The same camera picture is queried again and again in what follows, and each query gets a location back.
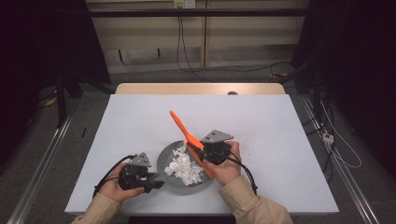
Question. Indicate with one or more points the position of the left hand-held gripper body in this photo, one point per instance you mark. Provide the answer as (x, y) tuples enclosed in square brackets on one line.
[(137, 179)]

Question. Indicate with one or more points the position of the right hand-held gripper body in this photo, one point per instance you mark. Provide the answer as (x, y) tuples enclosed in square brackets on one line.
[(218, 152)]

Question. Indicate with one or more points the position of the grey dustpan with orange edge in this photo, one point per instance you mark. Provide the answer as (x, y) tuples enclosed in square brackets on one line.
[(174, 186)]

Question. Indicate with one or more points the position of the pile of white paper scraps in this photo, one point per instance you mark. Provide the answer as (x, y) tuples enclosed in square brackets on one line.
[(183, 168)]

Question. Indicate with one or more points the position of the orange brush with grey bristles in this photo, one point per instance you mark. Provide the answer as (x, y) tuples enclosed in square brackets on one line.
[(183, 129)]

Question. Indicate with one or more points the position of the person's right hand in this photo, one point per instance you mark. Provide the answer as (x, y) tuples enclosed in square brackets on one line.
[(229, 171)]

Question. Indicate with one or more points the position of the person's left hand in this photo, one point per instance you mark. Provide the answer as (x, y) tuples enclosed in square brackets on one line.
[(113, 188)]

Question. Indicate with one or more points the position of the white table cover board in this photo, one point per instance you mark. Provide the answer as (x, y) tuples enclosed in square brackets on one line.
[(249, 109)]

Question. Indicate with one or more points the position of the wooden table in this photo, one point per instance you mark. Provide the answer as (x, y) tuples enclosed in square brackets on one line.
[(186, 88)]

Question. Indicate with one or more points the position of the small black floor object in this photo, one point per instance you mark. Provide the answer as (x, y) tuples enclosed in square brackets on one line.
[(83, 132)]

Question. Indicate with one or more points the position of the black metal stand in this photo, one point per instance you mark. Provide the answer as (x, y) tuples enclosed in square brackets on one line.
[(61, 105), (317, 93)]

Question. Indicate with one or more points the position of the white power strip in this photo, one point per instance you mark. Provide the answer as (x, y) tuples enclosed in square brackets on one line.
[(327, 137)]

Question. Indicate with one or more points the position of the black horizontal bar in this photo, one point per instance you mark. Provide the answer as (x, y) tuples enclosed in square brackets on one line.
[(218, 12)]

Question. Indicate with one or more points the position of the black curtain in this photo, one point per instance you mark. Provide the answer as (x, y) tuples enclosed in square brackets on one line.
[(358, 46), (37, 46)]

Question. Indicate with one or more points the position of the aluminium floor rail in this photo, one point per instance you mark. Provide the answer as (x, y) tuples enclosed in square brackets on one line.
[(39, 175), (351, 186)]

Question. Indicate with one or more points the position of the white wall socket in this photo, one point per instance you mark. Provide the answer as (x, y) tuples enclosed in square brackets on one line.
[(190, 3), (179, 3)]

